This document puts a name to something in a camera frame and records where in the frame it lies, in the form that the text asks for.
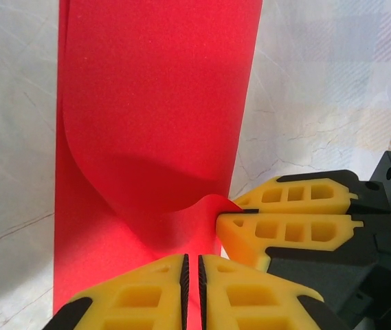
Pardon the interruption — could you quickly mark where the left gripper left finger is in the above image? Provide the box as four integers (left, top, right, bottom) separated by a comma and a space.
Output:
45, 253, 190, 330

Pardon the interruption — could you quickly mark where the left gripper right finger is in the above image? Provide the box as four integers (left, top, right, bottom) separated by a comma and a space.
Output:
197, 253, 353, 330

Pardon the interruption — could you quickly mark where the red paper sheet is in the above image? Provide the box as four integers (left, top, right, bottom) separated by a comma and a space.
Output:
52, 0, 263, 330

